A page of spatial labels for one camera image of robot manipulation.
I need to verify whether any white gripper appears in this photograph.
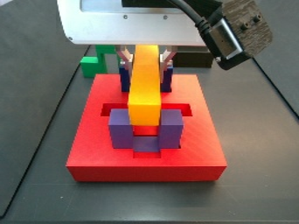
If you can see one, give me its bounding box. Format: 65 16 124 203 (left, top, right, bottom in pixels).
57 0 204 81

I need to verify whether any yellow rectangular bar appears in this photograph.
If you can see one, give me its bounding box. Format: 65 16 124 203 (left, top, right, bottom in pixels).
127 45 161 126

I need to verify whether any red board with slots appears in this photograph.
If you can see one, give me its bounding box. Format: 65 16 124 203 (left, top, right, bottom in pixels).
66 74 227 182

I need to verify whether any dark blue U block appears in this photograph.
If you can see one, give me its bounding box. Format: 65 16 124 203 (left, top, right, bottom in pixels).
119 66 173 93

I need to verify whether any black block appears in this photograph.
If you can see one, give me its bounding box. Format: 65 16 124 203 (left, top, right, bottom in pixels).
172 46 213 68

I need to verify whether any green stepped block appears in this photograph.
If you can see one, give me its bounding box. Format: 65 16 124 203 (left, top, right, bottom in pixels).
80 45 116 78

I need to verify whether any purple U block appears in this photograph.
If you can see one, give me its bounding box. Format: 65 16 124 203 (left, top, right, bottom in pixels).
108 108 183 152

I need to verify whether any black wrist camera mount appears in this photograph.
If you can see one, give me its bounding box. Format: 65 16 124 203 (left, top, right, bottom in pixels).
203 0 272 70

